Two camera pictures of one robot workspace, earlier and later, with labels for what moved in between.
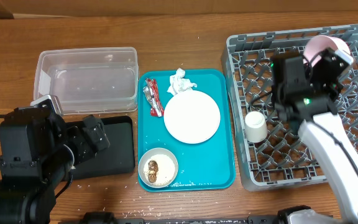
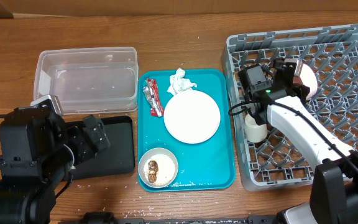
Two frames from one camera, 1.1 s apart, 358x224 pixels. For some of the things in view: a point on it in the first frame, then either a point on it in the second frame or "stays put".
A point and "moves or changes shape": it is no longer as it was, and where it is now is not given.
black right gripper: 334,82 -> 298,88
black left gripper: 85,148 stays put
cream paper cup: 255,126 stays put
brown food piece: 153,166 stays put
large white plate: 191,117 stays put
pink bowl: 316,45 moves or changes shape
